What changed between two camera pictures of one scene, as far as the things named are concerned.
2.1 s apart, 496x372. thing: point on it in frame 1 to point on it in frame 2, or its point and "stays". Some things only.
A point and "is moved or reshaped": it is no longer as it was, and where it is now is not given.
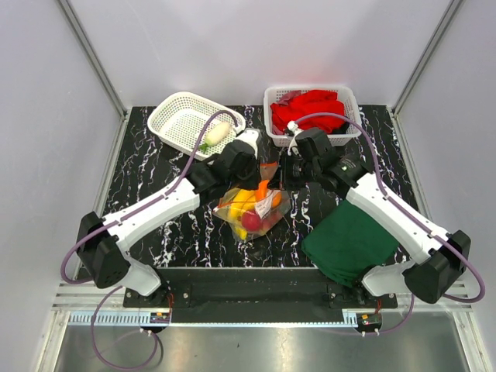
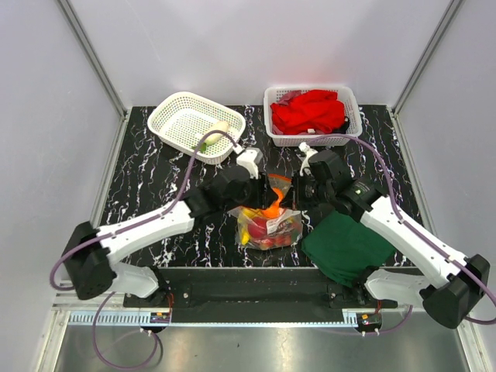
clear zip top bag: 249,212 is moved or reshaped
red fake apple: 250,221 to 257,228
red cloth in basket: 294,105 stays
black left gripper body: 249,179 to 257,198
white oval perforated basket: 180,118 stays
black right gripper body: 294,172 to 306,192
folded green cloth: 345,242 stays
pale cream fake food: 215,135 stays
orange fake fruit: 262,191 is moved or reshaped
